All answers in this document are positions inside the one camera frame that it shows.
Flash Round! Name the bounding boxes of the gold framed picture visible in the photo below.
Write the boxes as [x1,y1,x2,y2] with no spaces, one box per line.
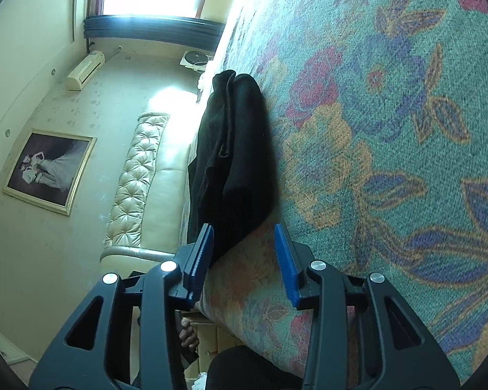
[3,128,98,216]

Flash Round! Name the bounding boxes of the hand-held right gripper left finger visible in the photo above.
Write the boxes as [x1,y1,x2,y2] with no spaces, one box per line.
[29,223,215,390]

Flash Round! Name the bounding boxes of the dark blue curtain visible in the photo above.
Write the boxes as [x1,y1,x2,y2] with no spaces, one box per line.
[83,15,225,45]

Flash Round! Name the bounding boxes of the cream tufted headboard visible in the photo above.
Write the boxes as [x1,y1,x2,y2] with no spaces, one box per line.
[100,110,200,263]

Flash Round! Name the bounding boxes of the white round fan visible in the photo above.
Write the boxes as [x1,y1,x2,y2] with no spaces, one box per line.
[180,50,214,68]

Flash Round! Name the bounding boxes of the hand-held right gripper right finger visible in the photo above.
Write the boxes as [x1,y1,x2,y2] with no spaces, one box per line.
[274,223,460,390]

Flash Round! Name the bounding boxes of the person's dark trouser leg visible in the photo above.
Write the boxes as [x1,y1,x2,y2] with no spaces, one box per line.
[205,346,306,390]

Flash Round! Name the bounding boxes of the person's left hand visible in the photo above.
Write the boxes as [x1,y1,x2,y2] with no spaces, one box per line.
[179,318,201,351]

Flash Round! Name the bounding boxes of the black pants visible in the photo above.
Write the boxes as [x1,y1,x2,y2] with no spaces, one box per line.
[187,70,278,261]

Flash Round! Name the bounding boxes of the white air conditioner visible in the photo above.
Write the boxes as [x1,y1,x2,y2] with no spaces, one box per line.
[66,50,105,91]

